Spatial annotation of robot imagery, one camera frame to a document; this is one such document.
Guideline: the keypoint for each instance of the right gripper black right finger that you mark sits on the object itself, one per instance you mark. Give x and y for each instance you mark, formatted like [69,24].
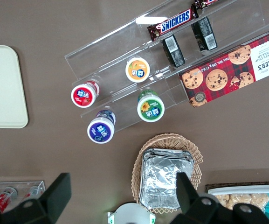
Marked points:
[195,210]

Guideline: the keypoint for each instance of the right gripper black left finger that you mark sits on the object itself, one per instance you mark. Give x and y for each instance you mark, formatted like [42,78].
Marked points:
[50,200]

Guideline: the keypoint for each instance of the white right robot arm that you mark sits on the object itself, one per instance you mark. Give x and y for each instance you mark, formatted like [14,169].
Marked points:
[132,214]

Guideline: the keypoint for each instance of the white rectangular snack tray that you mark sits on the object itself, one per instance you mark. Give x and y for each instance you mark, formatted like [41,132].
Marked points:
[241,191]

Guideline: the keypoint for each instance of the light oval wicker basket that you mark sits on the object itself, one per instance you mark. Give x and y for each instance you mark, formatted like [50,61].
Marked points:
[195,149]

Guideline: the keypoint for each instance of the beige plastic serving tray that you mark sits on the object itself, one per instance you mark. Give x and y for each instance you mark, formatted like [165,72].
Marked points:
[3,88]

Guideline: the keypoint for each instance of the clear acrylic bottle rack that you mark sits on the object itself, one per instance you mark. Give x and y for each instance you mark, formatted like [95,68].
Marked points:
[38,184]

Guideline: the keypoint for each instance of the red cola bottle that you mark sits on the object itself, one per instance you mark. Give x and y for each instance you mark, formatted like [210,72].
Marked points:
[31,192]
[2,200]

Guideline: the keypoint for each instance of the clear bag rice crackers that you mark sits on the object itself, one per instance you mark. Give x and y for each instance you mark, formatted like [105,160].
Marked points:
[241,200]

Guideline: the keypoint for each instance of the stack of foil trays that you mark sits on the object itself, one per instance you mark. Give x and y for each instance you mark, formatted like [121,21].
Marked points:
[160,177]

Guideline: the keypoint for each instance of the purple lid gum jar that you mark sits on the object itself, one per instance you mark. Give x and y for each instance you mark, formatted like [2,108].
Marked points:
[100,131]

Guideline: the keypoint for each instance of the green lid gum jar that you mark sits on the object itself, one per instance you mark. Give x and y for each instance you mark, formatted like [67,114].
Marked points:
[150,109]

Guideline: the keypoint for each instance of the red lid gum jar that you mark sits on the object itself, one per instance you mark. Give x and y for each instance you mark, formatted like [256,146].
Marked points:
[83,95]

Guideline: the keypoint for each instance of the red tartan cookie box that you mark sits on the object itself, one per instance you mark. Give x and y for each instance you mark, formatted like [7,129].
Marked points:
[229,70]

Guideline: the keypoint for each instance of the orange lid gum jar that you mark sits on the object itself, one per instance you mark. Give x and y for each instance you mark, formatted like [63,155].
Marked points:
[137,70]

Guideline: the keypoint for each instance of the small black barcode box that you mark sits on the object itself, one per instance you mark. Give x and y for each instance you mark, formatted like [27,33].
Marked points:
[174,51]
[205,33]

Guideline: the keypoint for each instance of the clear acrylic step display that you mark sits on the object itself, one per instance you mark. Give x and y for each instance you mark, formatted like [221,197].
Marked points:
[115,51]

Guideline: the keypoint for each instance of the brown Snickers bar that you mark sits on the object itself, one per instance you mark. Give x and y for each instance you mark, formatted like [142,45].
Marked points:
[174,22]
[204,3]

